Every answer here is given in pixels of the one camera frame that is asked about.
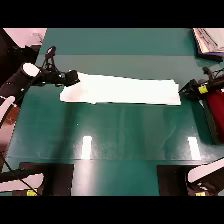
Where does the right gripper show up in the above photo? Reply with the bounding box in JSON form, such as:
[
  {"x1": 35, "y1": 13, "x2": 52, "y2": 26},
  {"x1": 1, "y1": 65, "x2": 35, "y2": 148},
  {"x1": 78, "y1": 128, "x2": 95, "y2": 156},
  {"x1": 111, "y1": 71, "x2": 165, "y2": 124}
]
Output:
[{"x1": 178, "y1": 79, "x2": 202, "y2": 101}]

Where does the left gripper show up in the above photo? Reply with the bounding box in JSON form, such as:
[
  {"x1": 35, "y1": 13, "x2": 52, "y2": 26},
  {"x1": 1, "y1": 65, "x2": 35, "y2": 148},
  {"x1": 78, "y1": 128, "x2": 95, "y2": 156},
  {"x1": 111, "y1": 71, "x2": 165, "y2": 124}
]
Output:
[{"x1": 61, "y1": 69, "x2": 81, "y2": 88}]

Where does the white T-shirt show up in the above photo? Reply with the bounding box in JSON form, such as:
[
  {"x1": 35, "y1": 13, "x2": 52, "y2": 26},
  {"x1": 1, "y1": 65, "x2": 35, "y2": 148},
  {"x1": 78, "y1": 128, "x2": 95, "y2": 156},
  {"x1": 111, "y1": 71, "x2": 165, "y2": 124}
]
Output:
[{"x1": 59, "y1": 71, "x2": 182, "y2": 107}]

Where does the red garment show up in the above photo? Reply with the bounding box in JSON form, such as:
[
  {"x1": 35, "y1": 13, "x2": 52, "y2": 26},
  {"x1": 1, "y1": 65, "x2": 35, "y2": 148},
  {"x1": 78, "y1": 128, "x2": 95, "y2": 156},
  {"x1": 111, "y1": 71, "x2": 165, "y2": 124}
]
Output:
[{"x1": 203, "y1": 89, "x2": 224, "y2": 145}]

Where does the black cable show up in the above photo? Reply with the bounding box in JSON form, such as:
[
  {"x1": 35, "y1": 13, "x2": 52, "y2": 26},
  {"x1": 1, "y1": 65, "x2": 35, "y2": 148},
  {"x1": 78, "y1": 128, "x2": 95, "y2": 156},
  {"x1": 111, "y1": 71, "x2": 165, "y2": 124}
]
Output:
[{"x1": 2, "y1": 159, "x2": 42, "y2": 197}]

